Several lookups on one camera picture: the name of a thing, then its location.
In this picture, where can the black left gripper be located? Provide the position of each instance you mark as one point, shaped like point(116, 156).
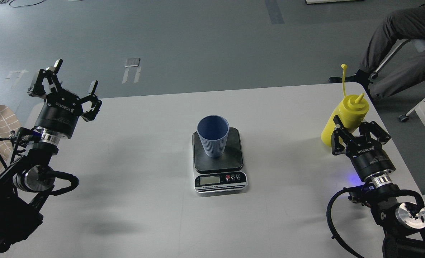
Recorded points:
point(58, 114)

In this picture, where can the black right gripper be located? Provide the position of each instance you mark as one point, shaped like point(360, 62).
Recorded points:
point(367, 159)

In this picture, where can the yellow squeeze bottle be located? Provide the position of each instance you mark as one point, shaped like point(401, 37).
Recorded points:
point(351, 111)

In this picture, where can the blue ribbed cup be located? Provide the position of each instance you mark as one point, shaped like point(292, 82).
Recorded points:
point(213, 132)

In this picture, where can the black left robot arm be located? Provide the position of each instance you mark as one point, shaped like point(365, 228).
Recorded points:
point(28, 180)

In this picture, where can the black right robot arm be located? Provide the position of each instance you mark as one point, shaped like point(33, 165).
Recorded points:
point(400, 213)

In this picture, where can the black digital kitchen scale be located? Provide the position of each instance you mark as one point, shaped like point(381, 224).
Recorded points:
point(219, 175)

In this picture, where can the grey floor plate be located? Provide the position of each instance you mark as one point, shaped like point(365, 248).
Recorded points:
point(132, 62)

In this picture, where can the seated person in grey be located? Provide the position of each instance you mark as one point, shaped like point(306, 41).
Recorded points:
point(398, 25)

